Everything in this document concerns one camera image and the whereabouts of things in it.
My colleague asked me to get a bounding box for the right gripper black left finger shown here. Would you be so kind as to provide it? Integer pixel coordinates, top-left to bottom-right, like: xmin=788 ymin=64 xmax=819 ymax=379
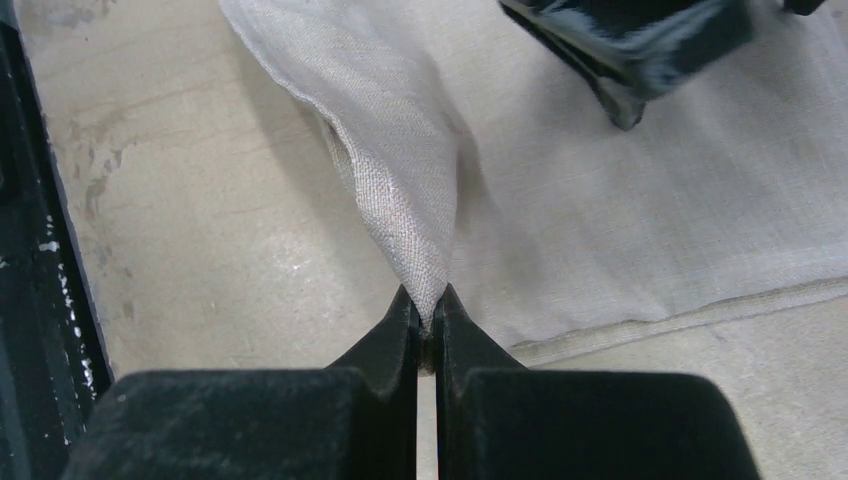
xmin=63 ymin=289 xmax=420 ymax=479

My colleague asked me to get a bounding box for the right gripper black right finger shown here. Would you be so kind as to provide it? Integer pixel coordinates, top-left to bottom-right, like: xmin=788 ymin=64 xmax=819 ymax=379
xmin=433 ymin=288 xmax=759 ymax=479

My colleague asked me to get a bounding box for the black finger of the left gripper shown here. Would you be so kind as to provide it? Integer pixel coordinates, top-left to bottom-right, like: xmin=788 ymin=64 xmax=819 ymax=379
xmin=500 ymin=0 xmax=753 ymax=131

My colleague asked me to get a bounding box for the beige cloth napkin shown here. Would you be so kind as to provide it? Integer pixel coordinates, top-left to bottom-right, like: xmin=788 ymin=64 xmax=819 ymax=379
xmin=221 ymin=1 xmax=847 ymax=364

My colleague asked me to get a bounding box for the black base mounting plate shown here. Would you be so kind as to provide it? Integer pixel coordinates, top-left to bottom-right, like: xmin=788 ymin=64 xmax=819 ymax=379
xmin=1 ymin=23 xmax=112 ymax=479

